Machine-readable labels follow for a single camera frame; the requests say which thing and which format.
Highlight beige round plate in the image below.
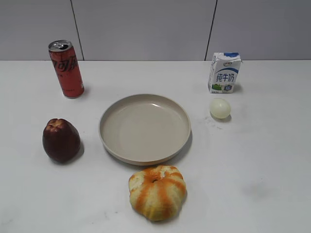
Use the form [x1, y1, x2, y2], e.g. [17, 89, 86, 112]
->
[98, 94, 192, 166]

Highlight red cola can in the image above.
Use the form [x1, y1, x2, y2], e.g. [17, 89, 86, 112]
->
[48, 40, 85, 98]

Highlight white blue milk carton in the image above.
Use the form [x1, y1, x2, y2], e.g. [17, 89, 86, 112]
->
[207, 52, 242, 94]

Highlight orange striped round bread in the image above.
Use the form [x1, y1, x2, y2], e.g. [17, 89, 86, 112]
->
[128, 165, 187, 221]

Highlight pale yellow egg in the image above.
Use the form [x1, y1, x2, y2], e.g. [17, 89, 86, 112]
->
[209, 98, 231, 119]

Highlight dark red wax apple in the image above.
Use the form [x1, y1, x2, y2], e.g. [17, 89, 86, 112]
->
[42, 118, 81, 163]

